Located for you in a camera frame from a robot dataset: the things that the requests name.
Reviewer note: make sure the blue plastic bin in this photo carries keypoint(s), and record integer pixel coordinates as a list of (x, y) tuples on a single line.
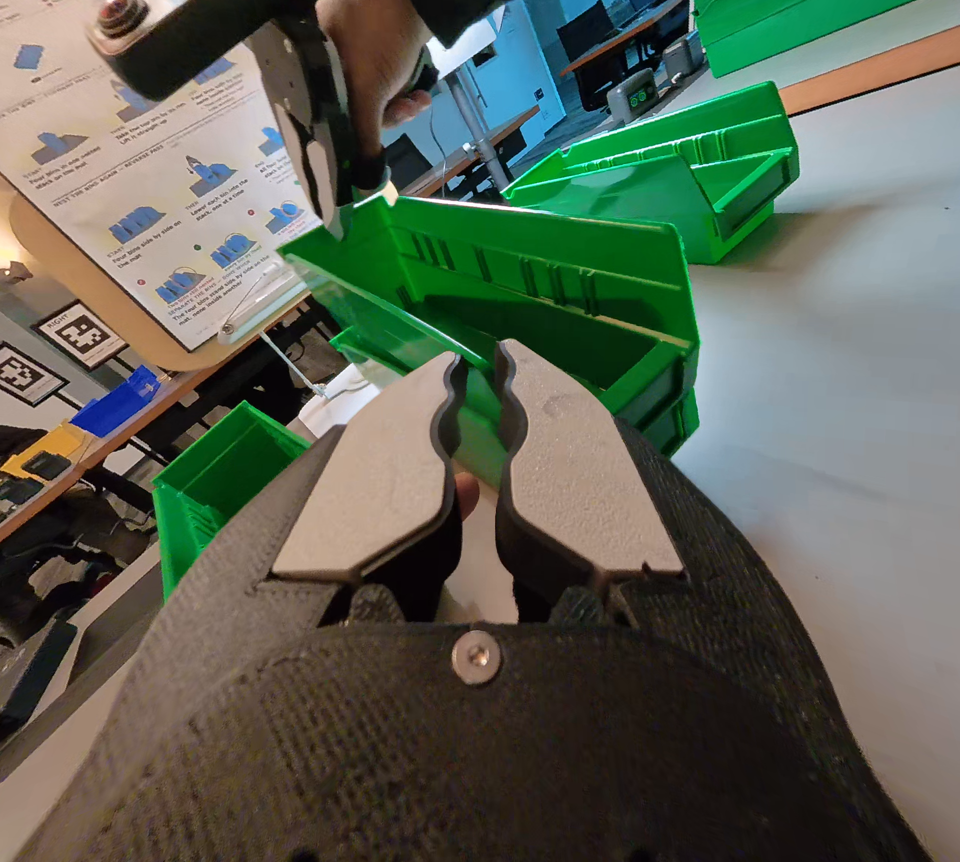
[(112, 404)]

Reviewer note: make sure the small grey device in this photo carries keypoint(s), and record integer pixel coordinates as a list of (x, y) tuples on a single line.
[(681, 55)]

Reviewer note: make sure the white sign stand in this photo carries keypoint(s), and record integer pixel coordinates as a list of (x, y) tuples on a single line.
[(349, 400)]

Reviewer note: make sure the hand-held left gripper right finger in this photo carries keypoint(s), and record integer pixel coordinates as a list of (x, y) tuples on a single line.
[(585, 494)]

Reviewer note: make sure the white clip bar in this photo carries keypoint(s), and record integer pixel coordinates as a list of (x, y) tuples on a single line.
[(255, 307)]

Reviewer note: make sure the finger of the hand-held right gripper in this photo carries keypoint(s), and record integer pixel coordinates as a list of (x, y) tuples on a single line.
[(311, 171), (360, 209)]

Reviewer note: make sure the person's right hand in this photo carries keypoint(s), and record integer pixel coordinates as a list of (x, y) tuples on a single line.
[(375, 51)]

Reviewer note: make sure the black device box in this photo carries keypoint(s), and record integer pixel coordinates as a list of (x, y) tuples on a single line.
[(30, 674)]

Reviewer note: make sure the wooden sign board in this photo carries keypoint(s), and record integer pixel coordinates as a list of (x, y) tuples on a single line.
[(45, 254)]

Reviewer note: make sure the person's left hand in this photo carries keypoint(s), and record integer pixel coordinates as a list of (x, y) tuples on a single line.
[(465, 498)]

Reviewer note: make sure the green plastic bin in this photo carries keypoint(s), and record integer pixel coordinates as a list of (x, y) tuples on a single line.
[(225, 472), (525, 329), (671, 427), (742, 201)]

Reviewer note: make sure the black framed marker sign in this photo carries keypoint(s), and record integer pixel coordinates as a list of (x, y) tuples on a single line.
[(79, 337), (22, 374)]

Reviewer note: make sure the printed instruction sheet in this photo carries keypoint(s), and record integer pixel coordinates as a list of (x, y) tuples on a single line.
[(112, 164)]

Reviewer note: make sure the wooden side table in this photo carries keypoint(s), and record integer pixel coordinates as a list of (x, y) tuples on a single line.
[(180, 393)]

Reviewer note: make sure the yellow box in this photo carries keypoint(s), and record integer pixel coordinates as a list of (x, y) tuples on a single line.
[(67, 438)]

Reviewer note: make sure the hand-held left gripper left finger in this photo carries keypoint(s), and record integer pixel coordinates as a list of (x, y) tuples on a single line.
[(367, 494)]

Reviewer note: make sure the grey device with green buttons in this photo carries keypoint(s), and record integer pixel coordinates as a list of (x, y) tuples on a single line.
[(634, 95)]

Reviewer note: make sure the grey metal pole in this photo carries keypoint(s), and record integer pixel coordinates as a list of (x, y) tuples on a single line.
[(474, 134)]

